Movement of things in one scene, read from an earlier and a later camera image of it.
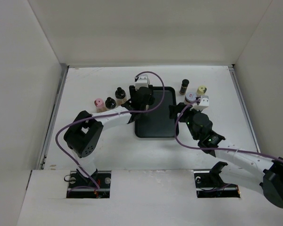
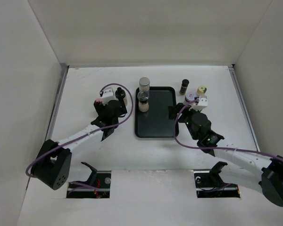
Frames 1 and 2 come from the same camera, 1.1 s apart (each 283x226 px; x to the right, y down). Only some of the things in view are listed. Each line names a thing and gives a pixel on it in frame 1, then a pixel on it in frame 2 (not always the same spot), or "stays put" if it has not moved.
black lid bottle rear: [120, 96] stays put
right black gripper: [174, 109] stays put
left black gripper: [133, 91] to [100, 108]
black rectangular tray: [158, 125] stays put
